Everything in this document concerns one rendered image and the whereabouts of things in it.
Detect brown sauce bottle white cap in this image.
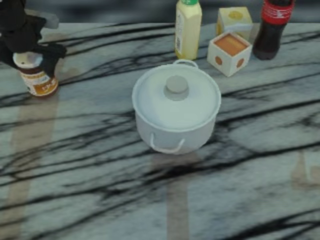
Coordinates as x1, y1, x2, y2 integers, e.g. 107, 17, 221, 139
12, 51, 60, 98

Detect white pot lid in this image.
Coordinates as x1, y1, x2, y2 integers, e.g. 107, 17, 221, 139
131, 63, 222, 132

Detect yellow bottle with green cap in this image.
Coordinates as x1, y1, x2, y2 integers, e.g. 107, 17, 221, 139
174, 0, 203, 61

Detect white kitchen pot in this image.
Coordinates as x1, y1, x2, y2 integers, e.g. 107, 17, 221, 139
131, 59, 222, 155

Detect white cube box orange dots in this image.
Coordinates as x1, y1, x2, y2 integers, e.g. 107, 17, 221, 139
206, 31, 253, 78

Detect yellow and white carton box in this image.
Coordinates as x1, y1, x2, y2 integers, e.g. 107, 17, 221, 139
215, 6, 253, 42

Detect dark cola bottle red label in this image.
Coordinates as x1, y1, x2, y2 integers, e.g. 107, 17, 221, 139
251, 0, 296, 61

